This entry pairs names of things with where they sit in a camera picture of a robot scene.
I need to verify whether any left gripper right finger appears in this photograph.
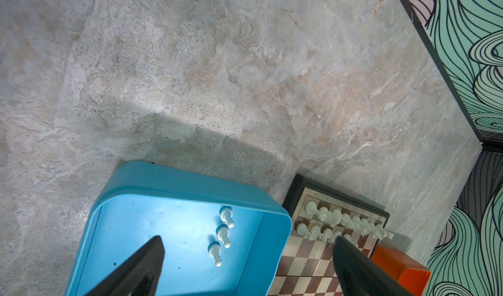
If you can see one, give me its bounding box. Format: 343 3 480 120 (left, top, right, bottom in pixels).
332 237 410 296

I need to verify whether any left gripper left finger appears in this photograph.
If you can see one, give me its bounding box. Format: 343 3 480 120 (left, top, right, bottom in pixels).
87 236 165 296

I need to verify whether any white pawn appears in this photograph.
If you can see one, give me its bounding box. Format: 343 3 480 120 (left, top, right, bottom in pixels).
216 225 231 248
208 242 223 267
220 206 234 229

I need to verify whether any orange plastic tray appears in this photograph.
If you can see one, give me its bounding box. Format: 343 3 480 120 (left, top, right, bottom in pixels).
371 246 431 296

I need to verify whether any folding chess board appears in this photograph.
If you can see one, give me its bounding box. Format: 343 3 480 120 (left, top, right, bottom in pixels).
268 174 390 295

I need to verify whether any blue plastic tray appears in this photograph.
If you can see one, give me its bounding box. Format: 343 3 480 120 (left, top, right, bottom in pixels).
66 161 292 295

